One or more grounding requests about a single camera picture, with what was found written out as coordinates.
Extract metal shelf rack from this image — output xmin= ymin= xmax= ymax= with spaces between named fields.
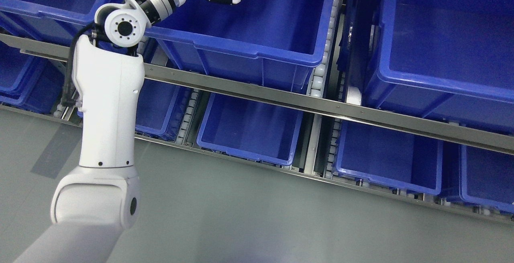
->
xmin=1 ymin=32 xmax=513 ymax=225

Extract blue bin lower far left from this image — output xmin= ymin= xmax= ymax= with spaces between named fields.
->
xmin=0 ymin=42 xmax=64 ymax=114

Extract blue bin upper right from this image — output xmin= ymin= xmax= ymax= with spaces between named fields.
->
xmin=339 ymin=0 xmax=514 ymax=135

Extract blue bin upper left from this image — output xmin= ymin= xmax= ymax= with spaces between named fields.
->
xmin=0 ymin=0 xmax=123 ymax=46

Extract blue bin lower far right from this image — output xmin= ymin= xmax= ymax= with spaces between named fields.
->
xmin=440 ymin=142 xmax=514 ymax=214

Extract blue bin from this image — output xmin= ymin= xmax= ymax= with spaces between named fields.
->
xmin=0 ymin=42 xmax=64 ymax=114
xmin=333 ymin=121 xmax=443 ymax=196
xmin=145 ymin=0 xmax=334 ymax=94
xmin=196 ymin=94 xmax=303 ymax=166
xmin=440 ymin=142 xmax=514 ymax=214
xmin=339 ymin=0 xmax=514 ymax=135
xmin=135 ymin=79 xmax=192 ymax=141
xmin=0 ymin=0 xmax=123 ymax=46

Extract blue bin upper middle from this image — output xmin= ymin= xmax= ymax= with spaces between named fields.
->
xmin=145 ymin=0 xmax=334 ymax=94

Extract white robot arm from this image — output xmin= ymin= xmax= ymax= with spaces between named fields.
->
xmin=15 ymin=0 xmax=186 ymax=263

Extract blue bin lower middle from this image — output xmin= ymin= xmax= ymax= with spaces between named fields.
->
xmin=196 ymin=94 xmax=303 ymax=166

